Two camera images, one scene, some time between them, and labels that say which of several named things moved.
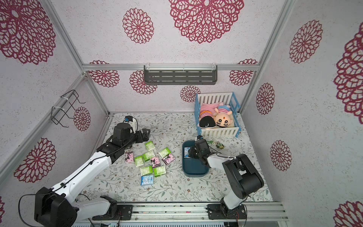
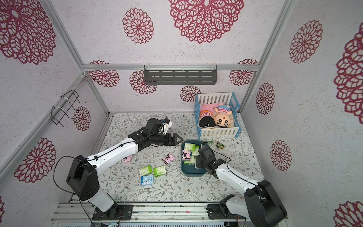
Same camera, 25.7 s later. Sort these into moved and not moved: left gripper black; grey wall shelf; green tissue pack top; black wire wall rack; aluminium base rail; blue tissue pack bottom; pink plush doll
Moved: green tissue pack top; left gripper black
Not moved: aluminium base rail; blue tissue pack bottom; pink plush doll; grey wall shelf; black wire wall rack
